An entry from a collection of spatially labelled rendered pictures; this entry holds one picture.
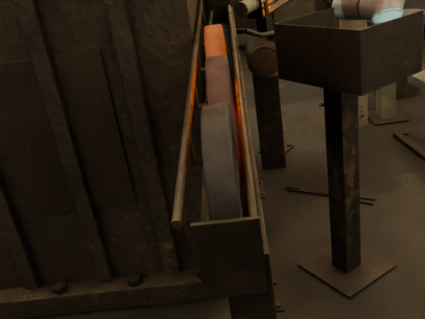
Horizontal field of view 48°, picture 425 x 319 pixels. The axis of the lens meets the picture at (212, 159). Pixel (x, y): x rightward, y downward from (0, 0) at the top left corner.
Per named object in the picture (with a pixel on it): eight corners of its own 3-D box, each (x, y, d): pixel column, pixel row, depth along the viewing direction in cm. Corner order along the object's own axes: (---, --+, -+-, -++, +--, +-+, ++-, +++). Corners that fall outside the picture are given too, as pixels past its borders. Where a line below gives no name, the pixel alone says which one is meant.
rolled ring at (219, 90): (225, 37, 78) (205, 40, 79) (228, 83, 63) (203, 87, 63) (238, 135, 88) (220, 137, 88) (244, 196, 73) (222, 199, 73)
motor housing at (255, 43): (260, 173, 205) (245, 48, 183) (256, 152, 225) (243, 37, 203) (290, 169, 204) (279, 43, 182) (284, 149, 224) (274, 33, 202)
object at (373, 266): (364, 310, 125) (360, 30, 96) (295, 265, 146) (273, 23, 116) (413, 275, 135) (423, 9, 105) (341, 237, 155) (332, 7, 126)
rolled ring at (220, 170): (226, 78, 62) (201, 81, 63) (231, 152, 47) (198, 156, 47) (242, 192, 72) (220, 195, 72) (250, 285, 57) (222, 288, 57)
